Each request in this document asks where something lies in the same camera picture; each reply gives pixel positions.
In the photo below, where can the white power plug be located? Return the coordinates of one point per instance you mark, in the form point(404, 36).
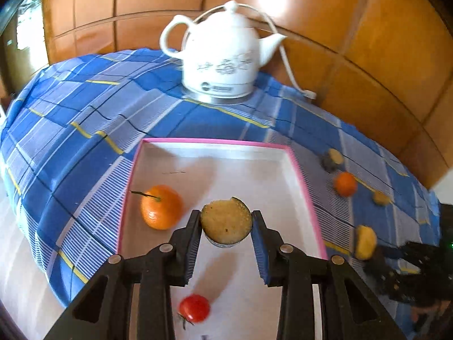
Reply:
point(309, 94)

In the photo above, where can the blue plaid cloth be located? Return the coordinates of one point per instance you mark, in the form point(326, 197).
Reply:
point(88, 113)

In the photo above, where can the window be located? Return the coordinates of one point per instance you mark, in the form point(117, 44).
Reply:
point(28, 17)

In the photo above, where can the silver kettle base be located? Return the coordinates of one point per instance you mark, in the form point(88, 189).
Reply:
point(219, 100)

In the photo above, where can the small orange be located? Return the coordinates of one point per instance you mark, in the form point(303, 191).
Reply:
point(345, 184)

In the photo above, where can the small tan round fruit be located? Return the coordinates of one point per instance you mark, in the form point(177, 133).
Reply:
point(381, 198)

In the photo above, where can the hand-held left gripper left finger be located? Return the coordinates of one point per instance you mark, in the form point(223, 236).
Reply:
point(193, 251)

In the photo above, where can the red tomato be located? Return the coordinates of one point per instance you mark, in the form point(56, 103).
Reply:
point(194, 308)

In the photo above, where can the large orange with stem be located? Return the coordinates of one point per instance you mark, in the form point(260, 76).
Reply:
point(161, 209)

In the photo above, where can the person's right hand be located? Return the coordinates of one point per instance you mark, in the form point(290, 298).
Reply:
point(419, 315)

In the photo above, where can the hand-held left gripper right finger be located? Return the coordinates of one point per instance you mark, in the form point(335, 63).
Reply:
point(261, 255)

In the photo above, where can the white ceramic kettle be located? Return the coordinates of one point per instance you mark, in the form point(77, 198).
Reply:
point(219, 53)

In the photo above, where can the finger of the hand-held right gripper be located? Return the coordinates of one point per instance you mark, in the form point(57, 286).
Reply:
point(391, 251)
point(378, 271)

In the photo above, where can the white box with pink rim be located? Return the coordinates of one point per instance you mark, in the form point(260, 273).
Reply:
point(230, 170)

